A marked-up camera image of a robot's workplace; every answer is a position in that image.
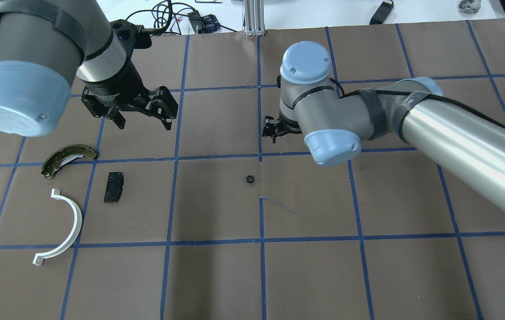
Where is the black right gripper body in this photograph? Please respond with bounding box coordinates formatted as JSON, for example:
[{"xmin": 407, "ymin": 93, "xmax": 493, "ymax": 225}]
[{"xmin": 262, "ymin": 111, "xmax": 302, "ymax": 144}]

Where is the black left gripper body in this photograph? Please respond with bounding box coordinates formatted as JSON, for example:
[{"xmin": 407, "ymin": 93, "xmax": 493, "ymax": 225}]
[{"xmin": 80, "ymin": 62, "xmax": 179, "ymax": 120}]

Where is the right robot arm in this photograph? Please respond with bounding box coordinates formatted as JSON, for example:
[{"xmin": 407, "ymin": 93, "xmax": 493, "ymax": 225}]
[{"xmin": 262, "ymin": 42, "xmax": 505, "ymax": 212}]

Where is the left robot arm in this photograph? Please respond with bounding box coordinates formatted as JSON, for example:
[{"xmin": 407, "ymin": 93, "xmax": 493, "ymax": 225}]
[{"xmin": 0, "ymin": 0, "xmax": 179, "ymax": 136}]

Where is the black brake pad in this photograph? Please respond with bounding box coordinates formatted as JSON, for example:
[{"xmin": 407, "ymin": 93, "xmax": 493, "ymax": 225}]
[{"xmin": 103, "ymin": 172, "xmax": 124, "ymax": 203}]

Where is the olive green brake shoe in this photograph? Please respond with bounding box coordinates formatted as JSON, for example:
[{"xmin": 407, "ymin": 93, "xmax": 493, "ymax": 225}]
[{"xmin": 41, "ymin": 144, "xmax": 98, "ymax": 180}]

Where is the black power adapter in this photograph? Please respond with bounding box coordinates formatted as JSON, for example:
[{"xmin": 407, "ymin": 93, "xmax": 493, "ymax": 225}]
[{"xmin": 369, "ymin": 0, "xmax": 394, "ymax": 25}]

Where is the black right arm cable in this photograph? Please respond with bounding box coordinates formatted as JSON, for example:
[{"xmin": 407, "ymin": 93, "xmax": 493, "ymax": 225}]
[{"xmin": 330, "ymin": 78, "xmax": 505, "ymax": 134}]

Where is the white curved plastic bracket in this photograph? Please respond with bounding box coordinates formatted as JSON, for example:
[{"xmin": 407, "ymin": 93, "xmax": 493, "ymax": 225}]
[{"xmin": 32, "ymin": 188, "xmax": 83, "ymax": 267}]

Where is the aluminium frame post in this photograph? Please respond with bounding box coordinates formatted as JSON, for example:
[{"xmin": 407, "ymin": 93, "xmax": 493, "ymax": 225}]
[{"xmin": 242, "ymin": 0, "xmax": 265, "ymax": 37}]

